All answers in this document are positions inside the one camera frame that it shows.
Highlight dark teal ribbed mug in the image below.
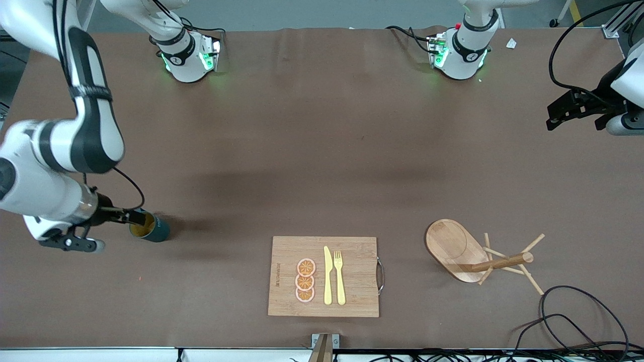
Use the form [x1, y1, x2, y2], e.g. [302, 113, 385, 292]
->
[129, 209, 171, 243]

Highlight silver arm base connector box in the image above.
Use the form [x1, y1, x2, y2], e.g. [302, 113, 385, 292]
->
[427, 33, 449, 69]
[200, 36, 223, 72]

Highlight wooden mug rack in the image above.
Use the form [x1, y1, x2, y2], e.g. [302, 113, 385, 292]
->
[425, 219, 545, 296]

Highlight yellow plastic knife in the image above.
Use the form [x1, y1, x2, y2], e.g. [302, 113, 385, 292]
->
[324, 246, 333, 306]

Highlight yellow plastic fork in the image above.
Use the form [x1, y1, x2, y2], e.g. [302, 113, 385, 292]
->
[334, 250, 347, 306]

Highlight bamboo cutting board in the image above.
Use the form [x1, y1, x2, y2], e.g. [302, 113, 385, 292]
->
[268, 236, 385, 318]

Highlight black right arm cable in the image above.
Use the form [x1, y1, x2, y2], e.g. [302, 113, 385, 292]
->
[50, 0, 146, 212]

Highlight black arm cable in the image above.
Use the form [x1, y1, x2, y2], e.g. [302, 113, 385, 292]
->
[50, 0, 146, 212]
[548, 0, 644, 97]

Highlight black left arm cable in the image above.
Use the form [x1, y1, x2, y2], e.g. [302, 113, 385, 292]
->
[548, 0, 644, 97]

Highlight aluminium frame profile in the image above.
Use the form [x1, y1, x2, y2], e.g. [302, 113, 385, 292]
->
[602, 0, 644, 39]

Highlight white table edge rail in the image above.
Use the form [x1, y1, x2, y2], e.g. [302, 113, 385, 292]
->
[0, 347, 644, 362]

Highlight black looped floor cable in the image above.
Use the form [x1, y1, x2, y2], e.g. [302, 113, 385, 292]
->
[540, 286, 629, 355]
[513, 314, 612, 352]

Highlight black base power cable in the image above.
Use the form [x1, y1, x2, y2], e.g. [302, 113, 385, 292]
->
[385, 25, 434, 53]
[179, 18, 227, 38]

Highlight aluminium table edge bracket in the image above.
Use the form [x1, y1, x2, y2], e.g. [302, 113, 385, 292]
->
[308, 333, 341, 362]

